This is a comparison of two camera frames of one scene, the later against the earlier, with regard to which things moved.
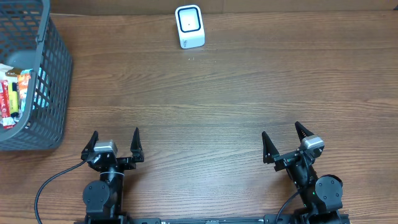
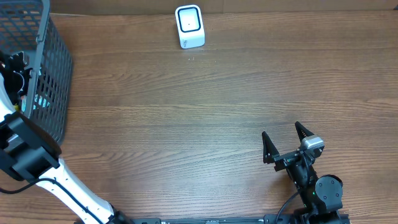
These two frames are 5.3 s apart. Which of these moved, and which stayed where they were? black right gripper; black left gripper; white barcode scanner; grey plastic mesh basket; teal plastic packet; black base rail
Moved: teal plastic packet; black left gripper
Stayed: grey plastic mesh basket; white barcode scanner; black base rail; black right gripper
